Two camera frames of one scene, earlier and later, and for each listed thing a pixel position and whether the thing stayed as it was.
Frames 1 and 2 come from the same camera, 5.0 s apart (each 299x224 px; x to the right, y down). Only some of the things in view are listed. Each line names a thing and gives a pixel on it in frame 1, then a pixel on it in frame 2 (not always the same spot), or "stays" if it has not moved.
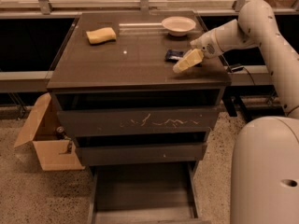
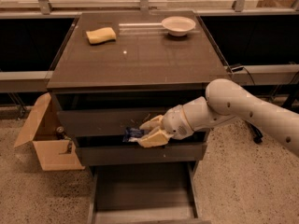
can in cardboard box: (60, 133) stays
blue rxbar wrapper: (175, 55) to (133, 133)
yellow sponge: (101, 35) stays
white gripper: (207, 48) to (175, 122)
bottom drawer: (151, 193) stays
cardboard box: (49, 141) stays
